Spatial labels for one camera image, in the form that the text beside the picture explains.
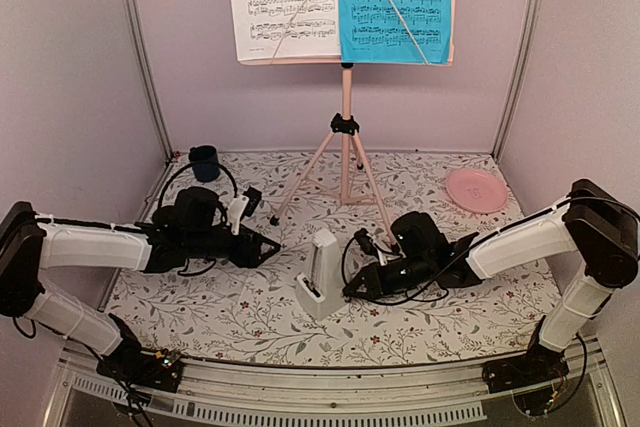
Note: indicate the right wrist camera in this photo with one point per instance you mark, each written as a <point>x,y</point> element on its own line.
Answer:
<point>369,246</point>

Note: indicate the left aluminium frame post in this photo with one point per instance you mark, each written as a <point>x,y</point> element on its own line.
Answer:
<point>145,70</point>

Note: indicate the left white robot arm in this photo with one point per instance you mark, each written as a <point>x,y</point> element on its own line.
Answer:
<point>196,226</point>

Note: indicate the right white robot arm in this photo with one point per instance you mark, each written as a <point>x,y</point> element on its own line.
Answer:
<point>587,221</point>

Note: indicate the white metronome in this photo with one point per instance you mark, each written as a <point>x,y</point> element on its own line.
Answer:
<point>319,291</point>

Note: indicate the right aluminium frame post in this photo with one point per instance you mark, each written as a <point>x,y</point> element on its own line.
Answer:
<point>526,40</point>

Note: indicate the pink music stand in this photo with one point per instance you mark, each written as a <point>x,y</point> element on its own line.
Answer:
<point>357,183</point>

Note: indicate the aluminium frame post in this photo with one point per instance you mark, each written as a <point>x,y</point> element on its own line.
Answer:
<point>145,70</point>
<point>526,40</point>

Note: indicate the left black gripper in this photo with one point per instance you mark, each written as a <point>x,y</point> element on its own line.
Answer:
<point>252,259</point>

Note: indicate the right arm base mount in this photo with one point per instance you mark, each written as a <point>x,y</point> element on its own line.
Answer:
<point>537,365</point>

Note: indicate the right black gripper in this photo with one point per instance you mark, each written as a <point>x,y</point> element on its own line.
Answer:
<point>374,281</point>

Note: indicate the white sheet music page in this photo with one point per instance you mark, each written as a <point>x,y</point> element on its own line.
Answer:
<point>286,31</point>

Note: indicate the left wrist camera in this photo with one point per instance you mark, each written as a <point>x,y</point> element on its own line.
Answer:
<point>243,205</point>

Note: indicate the aluminium front rail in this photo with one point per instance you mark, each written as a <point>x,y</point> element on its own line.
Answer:
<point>233,394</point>

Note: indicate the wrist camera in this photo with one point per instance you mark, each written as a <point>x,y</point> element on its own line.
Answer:
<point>243,205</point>
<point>369,246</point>

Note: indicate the floral table mat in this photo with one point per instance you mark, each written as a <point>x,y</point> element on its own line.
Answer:
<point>222,312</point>

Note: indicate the dark blue mug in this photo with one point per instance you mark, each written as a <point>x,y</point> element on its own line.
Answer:
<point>204,163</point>

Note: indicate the pink plate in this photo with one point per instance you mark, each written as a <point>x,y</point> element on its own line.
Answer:
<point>475,190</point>

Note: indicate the blue sheet music page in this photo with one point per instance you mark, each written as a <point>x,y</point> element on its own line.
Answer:
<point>397,31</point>

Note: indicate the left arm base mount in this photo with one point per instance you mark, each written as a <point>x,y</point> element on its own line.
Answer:
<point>130,364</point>

